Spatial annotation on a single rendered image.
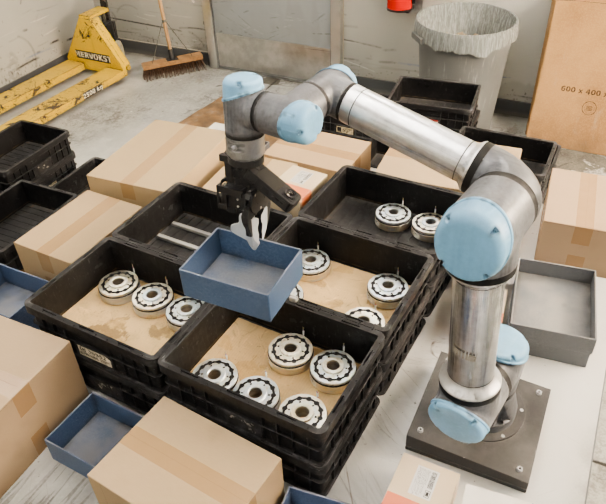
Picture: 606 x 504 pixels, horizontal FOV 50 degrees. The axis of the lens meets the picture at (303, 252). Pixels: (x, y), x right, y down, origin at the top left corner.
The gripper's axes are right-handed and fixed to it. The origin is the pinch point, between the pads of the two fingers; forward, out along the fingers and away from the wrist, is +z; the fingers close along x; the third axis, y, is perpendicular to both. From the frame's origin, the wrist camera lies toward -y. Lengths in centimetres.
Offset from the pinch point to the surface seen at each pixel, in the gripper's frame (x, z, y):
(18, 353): 30, 25, 45
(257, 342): -1.1, 28.9, 2.1
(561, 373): -35, 39, -64
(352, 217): -57, 24, 2
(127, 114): -219, 92, 234
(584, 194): -91, 18, -57
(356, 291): -27.3, 26.5, -11.9
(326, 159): -79, 19, 21
